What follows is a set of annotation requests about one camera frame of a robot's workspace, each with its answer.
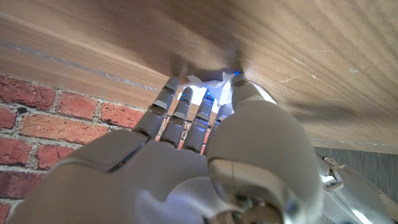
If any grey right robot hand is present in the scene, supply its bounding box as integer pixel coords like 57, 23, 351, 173
6, 73, 325, 224

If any white paper tissue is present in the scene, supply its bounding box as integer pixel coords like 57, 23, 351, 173
178, 72, 277, 107

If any red brick print backdrop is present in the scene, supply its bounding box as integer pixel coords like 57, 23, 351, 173
0, 74, 218, 224

